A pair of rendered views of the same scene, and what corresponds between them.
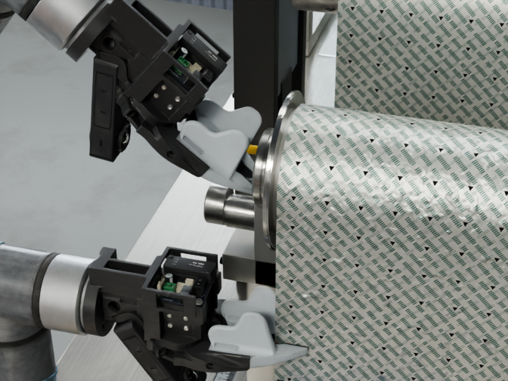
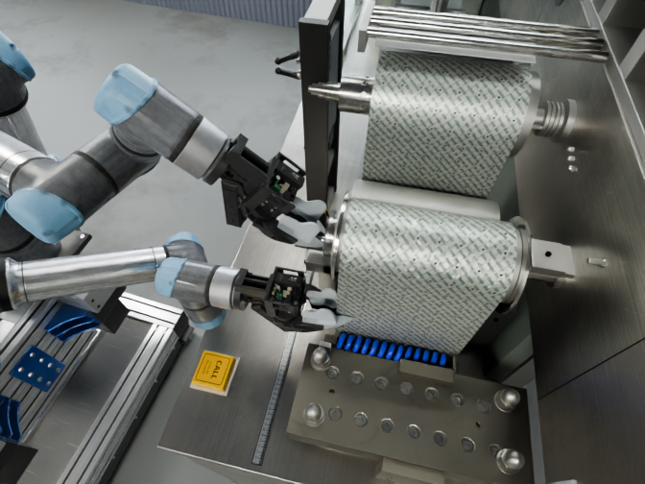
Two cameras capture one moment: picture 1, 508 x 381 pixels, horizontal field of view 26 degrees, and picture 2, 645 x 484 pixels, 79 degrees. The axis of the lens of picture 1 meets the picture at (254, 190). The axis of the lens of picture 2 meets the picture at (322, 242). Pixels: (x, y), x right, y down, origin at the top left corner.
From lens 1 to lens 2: 0.50 m
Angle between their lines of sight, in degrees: 22
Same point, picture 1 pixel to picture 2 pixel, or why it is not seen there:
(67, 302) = (225, 300)
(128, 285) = (256, 293)
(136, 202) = (256, 129)
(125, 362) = not seen: hidden behind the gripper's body
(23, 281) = (199, 288)
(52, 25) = (190, 169)
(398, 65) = (401, 152)
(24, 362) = (206, 313)
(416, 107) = (410, 172)
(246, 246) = (318, 254)
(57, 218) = not seen: hidden behind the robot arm
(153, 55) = (258, 182)
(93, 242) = not seen: hidden behind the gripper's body
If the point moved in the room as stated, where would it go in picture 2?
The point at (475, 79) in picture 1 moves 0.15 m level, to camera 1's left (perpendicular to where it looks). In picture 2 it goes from (446, 160) to (360, 164)
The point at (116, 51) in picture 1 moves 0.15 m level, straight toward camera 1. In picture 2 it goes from (234, 179) to (242, 268)
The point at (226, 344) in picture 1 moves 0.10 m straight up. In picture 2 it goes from (310, 317) to (309, 290)
